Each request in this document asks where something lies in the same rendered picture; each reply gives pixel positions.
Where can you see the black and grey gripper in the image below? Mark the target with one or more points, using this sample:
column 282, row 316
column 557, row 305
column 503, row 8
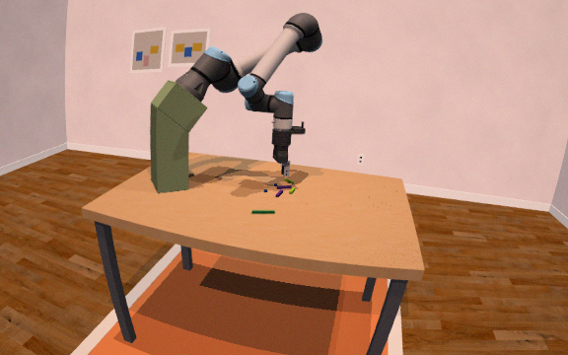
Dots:
column 281, row 139

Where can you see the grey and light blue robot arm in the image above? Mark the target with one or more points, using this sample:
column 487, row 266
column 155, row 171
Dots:
column 216, row 67

